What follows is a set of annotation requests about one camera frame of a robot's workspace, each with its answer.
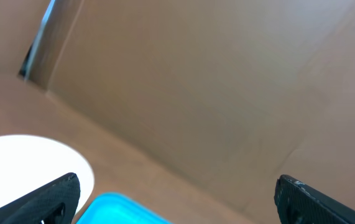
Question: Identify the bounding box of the dark bar in background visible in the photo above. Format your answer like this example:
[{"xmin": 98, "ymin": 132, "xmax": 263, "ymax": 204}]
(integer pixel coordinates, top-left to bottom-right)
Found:
[{"xmin": 19, "ymin": 0, "xmax": 55, "ymax": 80}]

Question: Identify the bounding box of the white pink plate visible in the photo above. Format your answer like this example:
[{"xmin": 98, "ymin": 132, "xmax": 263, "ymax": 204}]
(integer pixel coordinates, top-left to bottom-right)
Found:
[{"xmin": 0, "ymin": 134, "xmax": 95, "ymax": 209}]

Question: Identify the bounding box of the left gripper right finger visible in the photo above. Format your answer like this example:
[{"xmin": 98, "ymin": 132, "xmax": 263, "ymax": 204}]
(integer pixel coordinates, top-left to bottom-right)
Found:
[{"xmin": 274, "ymin": 175, "xmax": 355, "ymax": 224}]

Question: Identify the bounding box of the teal plastic tray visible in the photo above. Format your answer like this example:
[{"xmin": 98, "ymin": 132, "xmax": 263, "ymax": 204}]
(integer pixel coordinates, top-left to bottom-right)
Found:
[{"xmin": 76, "ymin": 192, "xmax": 171, "ymax": 224}]

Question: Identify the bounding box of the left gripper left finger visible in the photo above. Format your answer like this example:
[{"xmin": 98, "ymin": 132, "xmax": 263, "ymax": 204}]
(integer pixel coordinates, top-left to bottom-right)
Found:
[{"xmin": 0, "ymin": 172, "xmax": 81, "ymax": 224}]

